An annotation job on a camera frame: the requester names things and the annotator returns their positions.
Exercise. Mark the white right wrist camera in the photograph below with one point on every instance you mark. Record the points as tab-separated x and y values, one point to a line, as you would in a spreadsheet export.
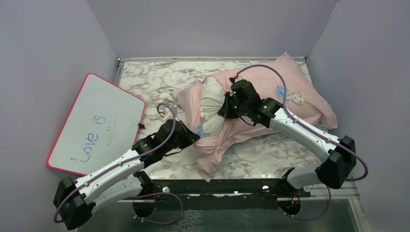
235	78

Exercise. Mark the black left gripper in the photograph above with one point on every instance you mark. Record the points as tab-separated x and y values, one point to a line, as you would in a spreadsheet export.
189	138

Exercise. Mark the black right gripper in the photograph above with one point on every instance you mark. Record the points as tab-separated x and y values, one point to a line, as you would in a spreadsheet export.
226	109

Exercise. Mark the white pillow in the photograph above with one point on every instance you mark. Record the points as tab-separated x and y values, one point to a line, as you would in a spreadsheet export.
211	101

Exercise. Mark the pink-framed whiteboard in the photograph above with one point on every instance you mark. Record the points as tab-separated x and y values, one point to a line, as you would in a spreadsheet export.
102	124

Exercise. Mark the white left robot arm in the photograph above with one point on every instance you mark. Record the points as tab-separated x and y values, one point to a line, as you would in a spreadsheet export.
77	200

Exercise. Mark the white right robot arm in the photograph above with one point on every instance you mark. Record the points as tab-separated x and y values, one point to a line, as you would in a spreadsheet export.
335	154

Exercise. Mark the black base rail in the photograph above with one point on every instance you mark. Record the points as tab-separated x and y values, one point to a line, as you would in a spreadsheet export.
218	194

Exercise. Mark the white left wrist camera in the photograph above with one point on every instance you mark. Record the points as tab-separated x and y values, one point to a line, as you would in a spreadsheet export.
171	115

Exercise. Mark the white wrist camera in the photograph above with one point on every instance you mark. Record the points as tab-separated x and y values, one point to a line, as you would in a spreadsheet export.
235	78
171	115

